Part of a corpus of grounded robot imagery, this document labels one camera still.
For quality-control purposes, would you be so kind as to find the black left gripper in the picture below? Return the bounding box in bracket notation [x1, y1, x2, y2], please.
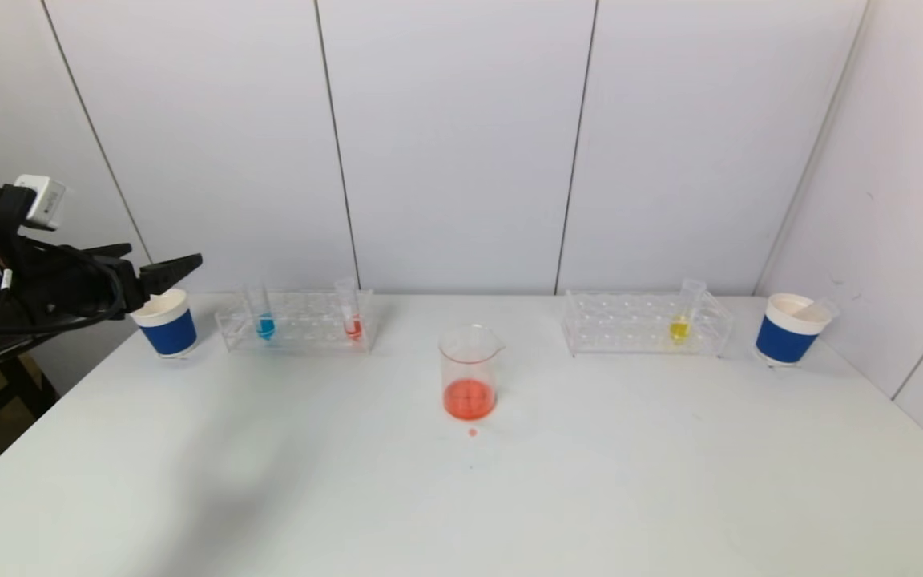
[20, 242, 204, 324]

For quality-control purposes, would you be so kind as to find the blue pigment test tube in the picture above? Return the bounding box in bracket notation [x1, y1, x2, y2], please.
[247, 276, 277, 341]

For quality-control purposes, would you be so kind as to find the clear acrylic test tube rack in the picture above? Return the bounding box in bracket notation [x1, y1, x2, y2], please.
[215, 288, 377, 353]
[562, 288, 733, 358]

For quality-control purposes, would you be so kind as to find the clear glass beaker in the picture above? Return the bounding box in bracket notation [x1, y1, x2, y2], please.
[439, 324, 506, 422]

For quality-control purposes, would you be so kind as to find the yellow pigment test tube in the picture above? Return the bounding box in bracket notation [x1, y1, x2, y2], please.
[667, 278, 707, 345]

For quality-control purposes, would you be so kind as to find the blue and white paper cup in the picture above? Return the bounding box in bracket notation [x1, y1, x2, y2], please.
[755, 293, 833, 368]
[131, 288, 199, 360]

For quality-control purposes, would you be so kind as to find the dark side table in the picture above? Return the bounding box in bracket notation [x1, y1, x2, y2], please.
[0, 345, 59, 482]

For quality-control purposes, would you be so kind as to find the white wrist camera with mount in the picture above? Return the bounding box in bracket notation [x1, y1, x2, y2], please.
[0, 175, 68, 241]

